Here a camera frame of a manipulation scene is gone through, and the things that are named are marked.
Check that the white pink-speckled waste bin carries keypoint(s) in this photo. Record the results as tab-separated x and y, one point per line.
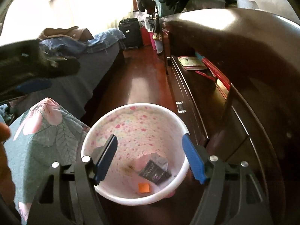
140	126

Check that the clear plastic storage box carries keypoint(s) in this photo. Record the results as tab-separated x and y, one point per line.
208	3

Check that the red flat stick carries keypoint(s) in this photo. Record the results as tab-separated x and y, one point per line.
206	75

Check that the book with bird cover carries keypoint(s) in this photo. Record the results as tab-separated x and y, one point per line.
191	62

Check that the black suitcase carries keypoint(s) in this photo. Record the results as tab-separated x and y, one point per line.
130	32

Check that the green floral tablecloth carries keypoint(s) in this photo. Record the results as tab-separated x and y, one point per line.
46	133

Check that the dark wooden cabinet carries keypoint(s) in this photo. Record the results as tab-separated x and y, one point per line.
234	39

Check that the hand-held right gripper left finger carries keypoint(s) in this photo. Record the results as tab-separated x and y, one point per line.
106	160

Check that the black foil packet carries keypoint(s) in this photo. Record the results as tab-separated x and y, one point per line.
154	171

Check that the bed with dark grey sheet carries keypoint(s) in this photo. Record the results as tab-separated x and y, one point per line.
93	75

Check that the person's left hand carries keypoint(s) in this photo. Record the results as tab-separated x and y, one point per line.
5	168

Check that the orange sticky note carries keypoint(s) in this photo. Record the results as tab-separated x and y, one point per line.
144	188

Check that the red book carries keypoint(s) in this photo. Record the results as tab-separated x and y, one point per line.
216	72

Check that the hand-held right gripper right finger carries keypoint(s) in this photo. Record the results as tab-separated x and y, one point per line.
193	159

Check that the pink plastic container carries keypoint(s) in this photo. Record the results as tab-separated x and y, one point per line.
146	36

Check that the light window curtain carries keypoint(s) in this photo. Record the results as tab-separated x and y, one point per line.
117	20

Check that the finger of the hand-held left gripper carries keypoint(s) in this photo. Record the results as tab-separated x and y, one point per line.
68	66
35	84

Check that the brown coat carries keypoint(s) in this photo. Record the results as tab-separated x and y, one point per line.
61	32

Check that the blue patterned quilt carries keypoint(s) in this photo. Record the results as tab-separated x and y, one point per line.
105	37

